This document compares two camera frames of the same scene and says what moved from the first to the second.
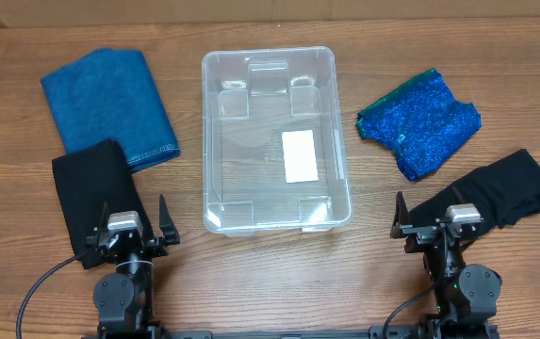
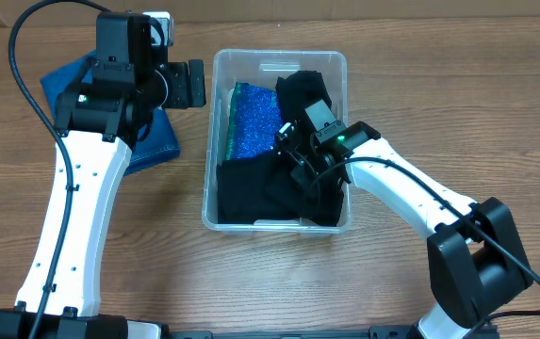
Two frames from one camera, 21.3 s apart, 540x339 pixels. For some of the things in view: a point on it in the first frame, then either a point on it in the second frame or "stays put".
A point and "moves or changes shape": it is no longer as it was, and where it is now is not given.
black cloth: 510,190 to 295,90
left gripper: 170,234 to 181,95
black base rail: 402,331 stays put
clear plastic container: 272,152 stays put
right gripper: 418,234 to 301,176
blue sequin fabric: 422,122 to 255,118
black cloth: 89,177 moves or changes shape
